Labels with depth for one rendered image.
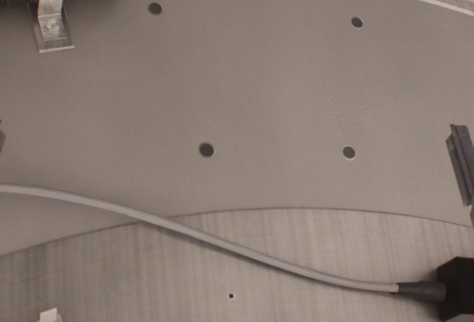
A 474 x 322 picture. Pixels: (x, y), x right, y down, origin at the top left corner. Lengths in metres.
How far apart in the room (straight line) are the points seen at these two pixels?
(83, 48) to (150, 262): 0.14
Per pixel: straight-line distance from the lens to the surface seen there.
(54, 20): 0.47
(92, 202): 0.42
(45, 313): 0.39
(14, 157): 0.44
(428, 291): 0.47
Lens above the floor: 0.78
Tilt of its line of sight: 23 degrees down
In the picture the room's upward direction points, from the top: 173 degrees clockwise
